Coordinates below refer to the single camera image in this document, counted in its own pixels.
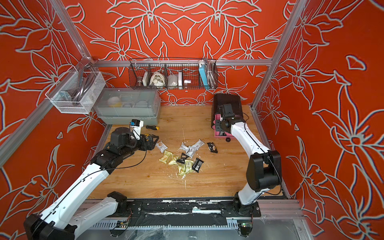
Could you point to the black drawer cabinet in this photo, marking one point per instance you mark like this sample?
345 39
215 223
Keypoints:
222 99

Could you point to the clear plastic wall bin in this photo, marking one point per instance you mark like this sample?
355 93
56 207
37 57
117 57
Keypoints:
77 92

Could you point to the green cookie packet right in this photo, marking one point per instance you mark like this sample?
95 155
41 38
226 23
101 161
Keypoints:
188 166

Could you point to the black cookie packet isolated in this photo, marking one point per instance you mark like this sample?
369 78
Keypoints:
212 147

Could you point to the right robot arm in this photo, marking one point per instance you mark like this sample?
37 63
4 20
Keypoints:
264 170

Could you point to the green cookie packet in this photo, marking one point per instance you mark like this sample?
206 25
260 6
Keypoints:
188 166
174 160
182 170
166 157

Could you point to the black cookie packet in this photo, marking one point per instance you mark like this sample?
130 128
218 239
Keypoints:
197 165
182 159

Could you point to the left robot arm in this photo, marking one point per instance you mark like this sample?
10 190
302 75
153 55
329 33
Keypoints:
60 221

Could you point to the white cookie packet left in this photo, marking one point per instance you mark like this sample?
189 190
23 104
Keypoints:
161 146

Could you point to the green cookie packet leftmost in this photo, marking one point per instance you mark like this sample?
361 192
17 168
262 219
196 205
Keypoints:
166 157

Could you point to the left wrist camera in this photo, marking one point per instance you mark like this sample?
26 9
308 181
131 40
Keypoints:
136 125

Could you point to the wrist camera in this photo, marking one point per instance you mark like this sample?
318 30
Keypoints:
136 125
226 111

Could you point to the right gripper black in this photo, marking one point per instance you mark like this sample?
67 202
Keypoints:
218 126

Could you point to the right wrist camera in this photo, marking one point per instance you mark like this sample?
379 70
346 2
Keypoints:
226 111

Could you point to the white cookie packet far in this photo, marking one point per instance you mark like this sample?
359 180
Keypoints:
198 144

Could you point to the black wire basket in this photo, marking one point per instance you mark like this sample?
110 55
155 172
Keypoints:
171 74

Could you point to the pink top drawer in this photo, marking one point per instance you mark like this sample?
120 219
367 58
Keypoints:
227 137

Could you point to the white cookie packet middle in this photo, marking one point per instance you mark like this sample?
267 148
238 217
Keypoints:
191 151

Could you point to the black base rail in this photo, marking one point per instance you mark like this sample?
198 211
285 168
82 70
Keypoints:
185 212

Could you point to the yellow black screwdriver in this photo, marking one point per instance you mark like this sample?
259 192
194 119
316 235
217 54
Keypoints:
155 128

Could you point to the white cookie packet crumpled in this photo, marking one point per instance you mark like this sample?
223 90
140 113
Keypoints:
183 147

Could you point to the grey plastic storage box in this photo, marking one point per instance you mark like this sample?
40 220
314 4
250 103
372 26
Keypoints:
119 106

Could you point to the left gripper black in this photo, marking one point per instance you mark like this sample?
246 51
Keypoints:
151 145

